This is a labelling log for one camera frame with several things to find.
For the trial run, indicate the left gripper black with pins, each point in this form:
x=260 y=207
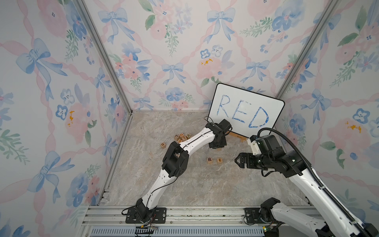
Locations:
x=223 y=144

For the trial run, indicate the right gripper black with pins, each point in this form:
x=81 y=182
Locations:
x=248 y=163

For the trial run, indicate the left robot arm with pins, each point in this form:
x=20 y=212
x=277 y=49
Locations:
x=175 y=163

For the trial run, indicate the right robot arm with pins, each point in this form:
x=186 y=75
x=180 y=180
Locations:
x=267 y=155

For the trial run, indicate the wooden easel stand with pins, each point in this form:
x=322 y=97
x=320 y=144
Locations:
x=240 y=137

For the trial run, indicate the whiteboard with RED text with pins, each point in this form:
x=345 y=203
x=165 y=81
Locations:
x=246 y=111

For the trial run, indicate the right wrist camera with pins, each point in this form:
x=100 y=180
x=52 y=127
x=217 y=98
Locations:
x=254 y=147

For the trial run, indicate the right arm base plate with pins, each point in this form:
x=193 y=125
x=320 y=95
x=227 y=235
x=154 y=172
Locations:
x=252 y=216

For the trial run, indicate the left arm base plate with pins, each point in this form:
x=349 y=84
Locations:
x=157 y=215

